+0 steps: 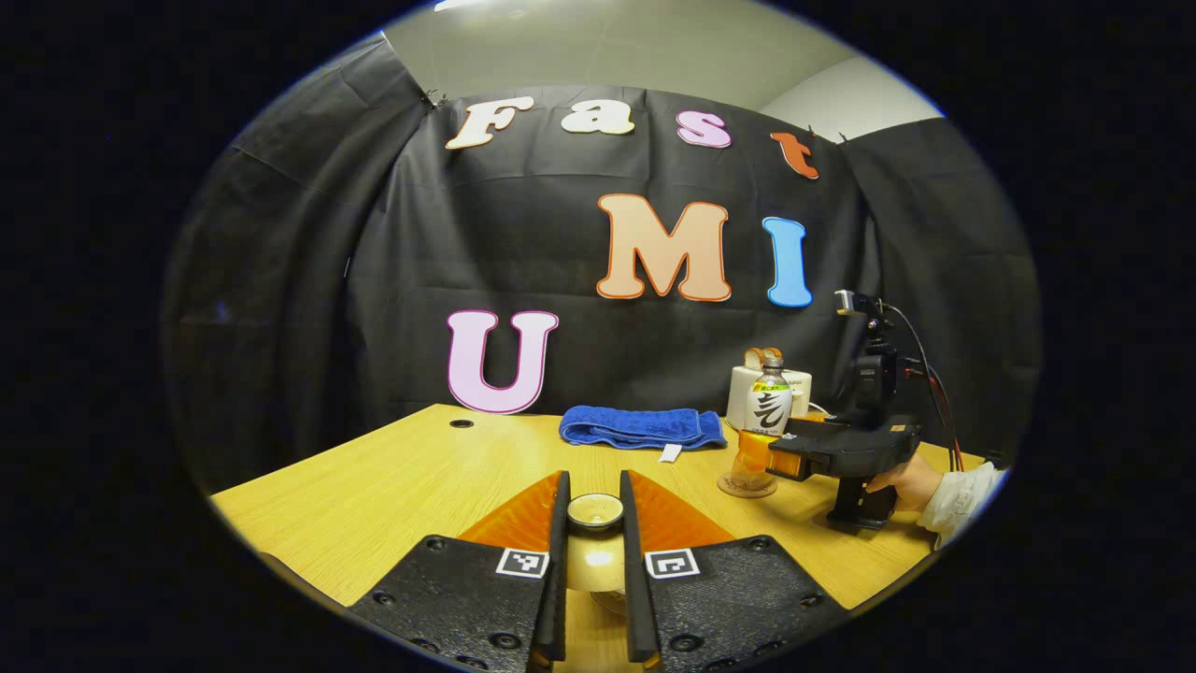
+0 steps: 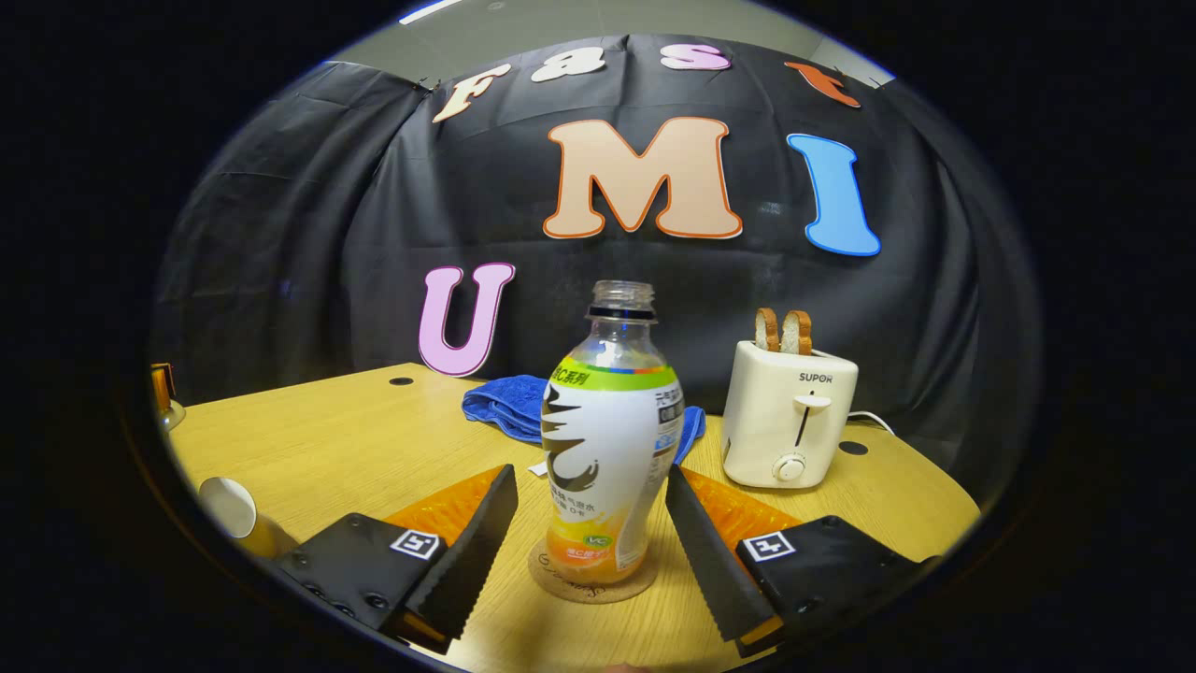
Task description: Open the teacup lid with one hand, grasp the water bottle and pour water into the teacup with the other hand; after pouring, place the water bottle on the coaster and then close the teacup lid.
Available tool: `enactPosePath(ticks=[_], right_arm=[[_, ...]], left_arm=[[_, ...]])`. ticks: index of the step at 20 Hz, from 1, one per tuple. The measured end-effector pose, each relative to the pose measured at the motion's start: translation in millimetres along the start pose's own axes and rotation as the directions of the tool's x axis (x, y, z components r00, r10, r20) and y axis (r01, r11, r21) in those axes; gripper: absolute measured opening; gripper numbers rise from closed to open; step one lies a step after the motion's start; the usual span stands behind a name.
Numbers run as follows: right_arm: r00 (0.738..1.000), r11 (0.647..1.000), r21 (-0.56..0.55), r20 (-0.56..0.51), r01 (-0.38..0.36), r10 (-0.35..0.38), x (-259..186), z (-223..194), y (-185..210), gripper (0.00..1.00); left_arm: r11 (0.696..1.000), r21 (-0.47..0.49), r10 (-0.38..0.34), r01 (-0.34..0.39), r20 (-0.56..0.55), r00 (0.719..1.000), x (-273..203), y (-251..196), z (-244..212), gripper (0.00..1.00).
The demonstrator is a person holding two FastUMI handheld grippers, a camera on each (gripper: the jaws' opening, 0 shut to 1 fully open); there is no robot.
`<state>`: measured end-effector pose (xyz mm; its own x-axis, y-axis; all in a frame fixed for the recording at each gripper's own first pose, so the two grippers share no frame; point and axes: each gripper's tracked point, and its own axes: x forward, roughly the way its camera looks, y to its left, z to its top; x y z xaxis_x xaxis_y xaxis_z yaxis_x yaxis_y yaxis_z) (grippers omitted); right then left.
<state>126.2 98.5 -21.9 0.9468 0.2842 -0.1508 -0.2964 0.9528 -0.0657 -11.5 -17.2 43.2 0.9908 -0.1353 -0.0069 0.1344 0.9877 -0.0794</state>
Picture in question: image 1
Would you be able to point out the blue towel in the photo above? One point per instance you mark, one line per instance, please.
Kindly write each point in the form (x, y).
(640, 425)

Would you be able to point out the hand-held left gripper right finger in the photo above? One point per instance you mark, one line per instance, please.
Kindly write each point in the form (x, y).
(635, 579)

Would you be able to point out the plastic water bottle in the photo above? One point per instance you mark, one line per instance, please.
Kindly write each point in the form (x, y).
(769, 407)

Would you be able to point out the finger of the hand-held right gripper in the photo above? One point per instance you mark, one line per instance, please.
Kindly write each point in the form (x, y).
(813, 449)

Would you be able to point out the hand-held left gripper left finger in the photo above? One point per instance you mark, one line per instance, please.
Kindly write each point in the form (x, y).
(559, 579)

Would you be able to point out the round brown coaster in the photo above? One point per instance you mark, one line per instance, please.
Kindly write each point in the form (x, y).
(747, 488)

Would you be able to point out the cream toaster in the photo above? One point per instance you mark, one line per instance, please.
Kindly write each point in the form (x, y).
(802, 388)

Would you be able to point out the white teacup lid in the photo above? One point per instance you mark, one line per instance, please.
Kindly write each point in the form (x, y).
(595, 556)

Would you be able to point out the black backdrop cloth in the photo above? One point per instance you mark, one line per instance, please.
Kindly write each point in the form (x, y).
(374, 280)

